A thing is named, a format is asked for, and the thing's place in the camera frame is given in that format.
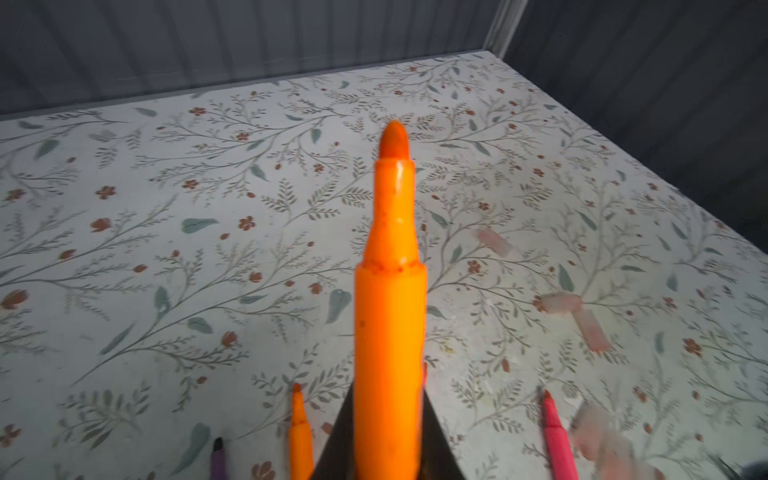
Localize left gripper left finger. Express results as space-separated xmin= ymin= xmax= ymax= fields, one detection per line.
xmin=310 ymin=387 xmax=356 ymax=480

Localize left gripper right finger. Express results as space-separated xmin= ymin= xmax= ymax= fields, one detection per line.
xmin=418 ymin=391 xmax=465 ymax=480

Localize orange marker pen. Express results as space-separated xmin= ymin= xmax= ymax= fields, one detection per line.
xmin=353 ymin=121 xmax=427 ymax=479
xmin=288 ymin=383 xmax=314 ymax=480

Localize translucent pink cap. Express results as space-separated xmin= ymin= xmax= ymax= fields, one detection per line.
xmin=476 ymin=227 xmax=513 ymax=258
xmin=540 ymin=293 xmax=611 ymax=353

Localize purple marker pen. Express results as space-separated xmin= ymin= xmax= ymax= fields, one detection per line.
xmin=209 ymin=437 xmax=227 ymax=480

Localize pink marker pen lower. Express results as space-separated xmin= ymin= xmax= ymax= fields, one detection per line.
xmin=542 ymin=390 xmax=579 ymax=480

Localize translucent pink caps near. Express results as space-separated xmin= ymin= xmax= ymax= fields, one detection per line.
xmin=569 ymin=402 xmax=664 ymax=479

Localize floral patterned table mat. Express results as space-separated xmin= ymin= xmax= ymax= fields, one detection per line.
xmin=1 ymin=53 xmax=767 ymax=479

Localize black handled pliers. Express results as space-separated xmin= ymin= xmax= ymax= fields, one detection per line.
xmin=709 ymin=455 xmax=768 ymax=480

